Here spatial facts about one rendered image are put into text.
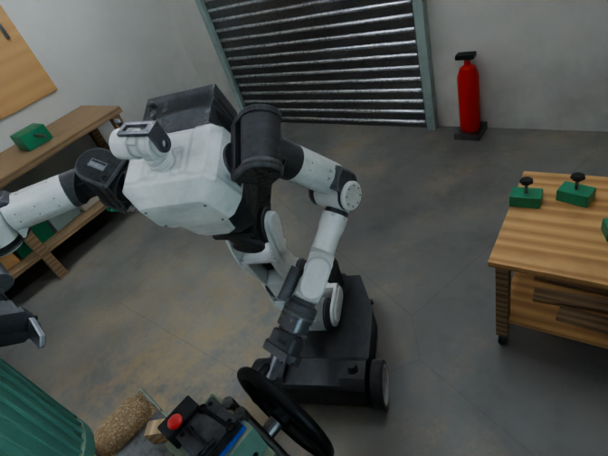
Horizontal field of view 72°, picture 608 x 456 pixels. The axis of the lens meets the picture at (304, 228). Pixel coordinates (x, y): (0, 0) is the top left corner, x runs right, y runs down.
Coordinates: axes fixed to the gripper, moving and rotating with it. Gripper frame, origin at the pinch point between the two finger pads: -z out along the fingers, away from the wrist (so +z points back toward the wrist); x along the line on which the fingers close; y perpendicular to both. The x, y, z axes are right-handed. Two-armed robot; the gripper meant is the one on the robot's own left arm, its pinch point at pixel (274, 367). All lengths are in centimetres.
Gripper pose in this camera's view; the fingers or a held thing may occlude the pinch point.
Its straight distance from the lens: 115.2
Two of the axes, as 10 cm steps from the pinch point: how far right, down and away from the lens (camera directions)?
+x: -6.9, -2.4, 6.8
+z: 4.1, -9.1, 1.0
